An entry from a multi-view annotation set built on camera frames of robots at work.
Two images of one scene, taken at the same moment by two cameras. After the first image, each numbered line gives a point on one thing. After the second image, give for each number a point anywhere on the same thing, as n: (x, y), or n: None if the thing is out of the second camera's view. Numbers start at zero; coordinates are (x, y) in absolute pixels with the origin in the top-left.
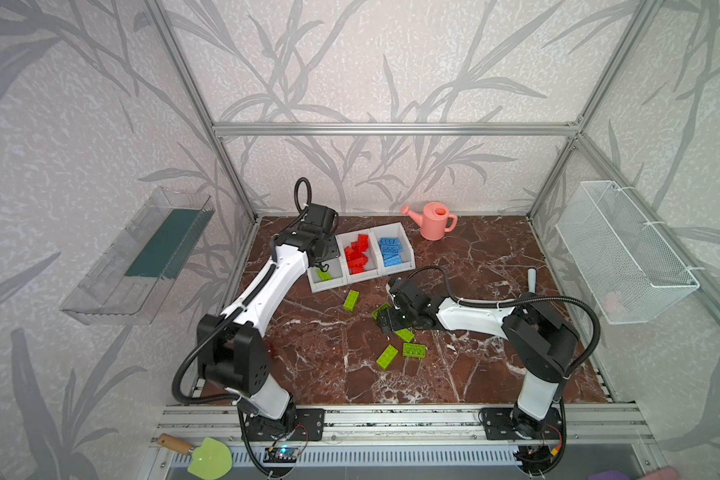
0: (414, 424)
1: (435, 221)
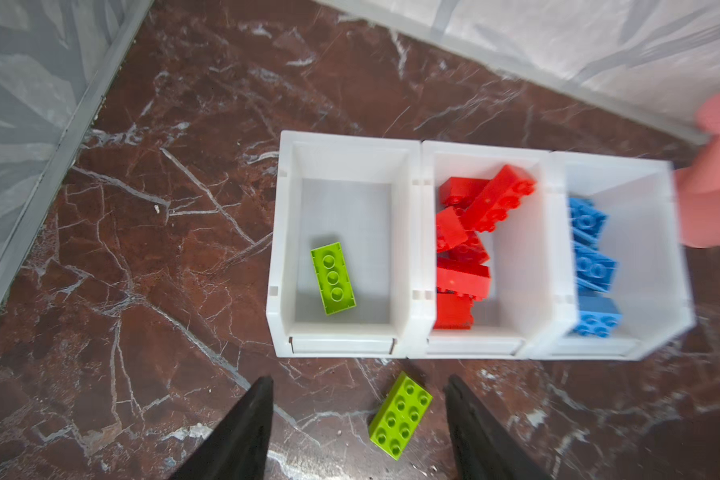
0: None
1: (710, 194)
